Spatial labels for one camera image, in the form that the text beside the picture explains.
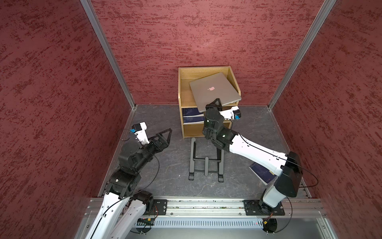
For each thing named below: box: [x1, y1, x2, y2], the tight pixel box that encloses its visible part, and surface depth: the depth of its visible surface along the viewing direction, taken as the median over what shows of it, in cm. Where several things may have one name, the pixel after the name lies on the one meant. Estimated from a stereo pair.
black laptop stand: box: [188, 137, 225, 183], surface depth 87 cm
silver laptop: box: [189, 71, 242, 114], surface depth 79 cm
